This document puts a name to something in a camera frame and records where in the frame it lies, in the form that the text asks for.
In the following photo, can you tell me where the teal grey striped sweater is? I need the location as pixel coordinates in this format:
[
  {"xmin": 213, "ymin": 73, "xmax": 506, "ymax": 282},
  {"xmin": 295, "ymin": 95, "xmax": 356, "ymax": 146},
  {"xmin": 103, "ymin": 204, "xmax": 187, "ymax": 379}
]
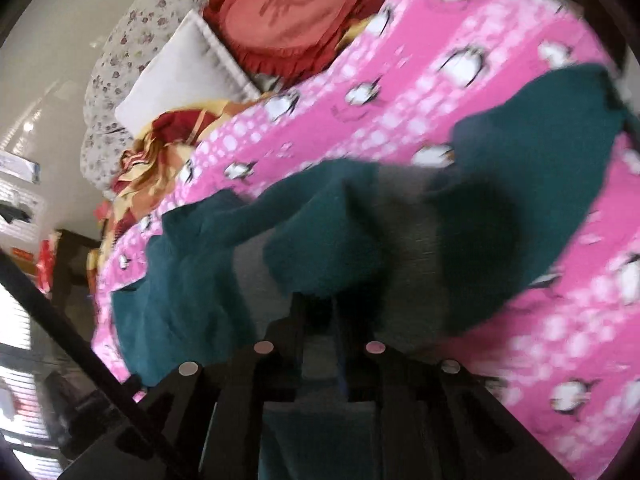
[{"xmin": 112, "ymin": 64, "xmax": 639, "ymax": 479}]

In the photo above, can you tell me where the pink penguin blanket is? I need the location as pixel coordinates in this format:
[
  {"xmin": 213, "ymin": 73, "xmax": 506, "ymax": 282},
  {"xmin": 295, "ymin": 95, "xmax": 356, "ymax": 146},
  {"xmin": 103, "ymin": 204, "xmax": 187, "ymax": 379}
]
[{"xmin": 92, "ymin": 0, "xmax": 639, "ymax": 479}]

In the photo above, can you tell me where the red heart cushion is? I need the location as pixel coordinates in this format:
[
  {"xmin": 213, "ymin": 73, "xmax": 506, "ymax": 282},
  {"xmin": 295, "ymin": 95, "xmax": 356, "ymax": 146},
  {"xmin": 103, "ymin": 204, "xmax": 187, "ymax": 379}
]
[{"xmin": 203, "ymin": 0, "xmax": 385, "ymax": 86}]

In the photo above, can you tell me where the floral grey quilt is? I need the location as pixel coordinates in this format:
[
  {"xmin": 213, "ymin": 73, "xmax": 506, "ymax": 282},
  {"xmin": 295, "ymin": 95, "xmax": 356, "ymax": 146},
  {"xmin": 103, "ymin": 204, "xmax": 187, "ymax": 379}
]
[{"xmin": 80, "ymin": 0, "xmax": 208, "ymax": 194}]

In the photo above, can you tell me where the red yellow patterned blanket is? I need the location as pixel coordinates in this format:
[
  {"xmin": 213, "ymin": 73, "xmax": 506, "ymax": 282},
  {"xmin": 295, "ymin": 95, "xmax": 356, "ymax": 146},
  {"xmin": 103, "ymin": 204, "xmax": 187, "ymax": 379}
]
[{"xmin": 87, "ymin": 96, "xmax": 266, "ymax": 294}]

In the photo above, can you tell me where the white square pillow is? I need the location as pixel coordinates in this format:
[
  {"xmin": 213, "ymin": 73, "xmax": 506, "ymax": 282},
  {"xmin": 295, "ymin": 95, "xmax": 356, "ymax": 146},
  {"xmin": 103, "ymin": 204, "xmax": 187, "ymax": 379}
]
[{"xmin": 115, "ymin": 10, "xmax": 260, "ymax": 134}]

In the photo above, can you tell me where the dark wooden side table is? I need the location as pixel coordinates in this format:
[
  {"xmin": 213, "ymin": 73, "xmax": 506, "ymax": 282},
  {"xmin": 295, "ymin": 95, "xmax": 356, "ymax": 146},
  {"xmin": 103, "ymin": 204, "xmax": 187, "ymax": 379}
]
[{"xmin": 51, "ymin": 229, "xmax": 100, "ymax": 342}]

